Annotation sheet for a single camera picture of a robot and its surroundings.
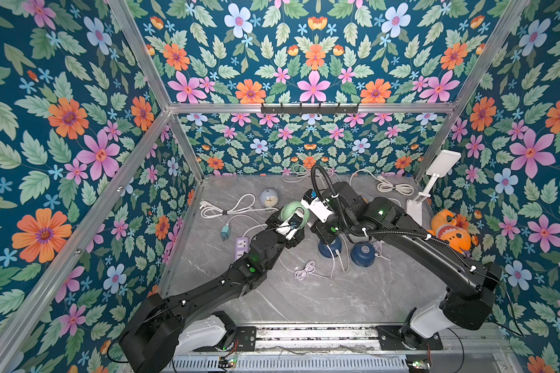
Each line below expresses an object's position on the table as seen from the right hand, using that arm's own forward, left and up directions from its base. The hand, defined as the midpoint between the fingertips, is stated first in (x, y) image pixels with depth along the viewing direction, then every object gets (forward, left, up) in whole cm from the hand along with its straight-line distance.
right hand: (316, 221), depth 70 cm
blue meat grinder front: (-2, -17, -18) cm, 25 cm away
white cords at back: (+50, +6, -26) cm, 56 cm away
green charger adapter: (+10, +37, -24) cm, 45 cm away
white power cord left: (+27, +33, -25) cm, 49 cm away
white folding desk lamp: (+26, -47, -1) cm, 54 cm away
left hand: (+5, +7, -3) cm, 9 cm away
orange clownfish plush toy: (+14, -53, -22) cm, 59 cm away
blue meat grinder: (+2, -8, -18) cm, 20 cm away
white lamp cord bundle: (+40, -36, -26) cm, 60 cm away
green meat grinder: (+2, +6, +4) cm, 8 cm away
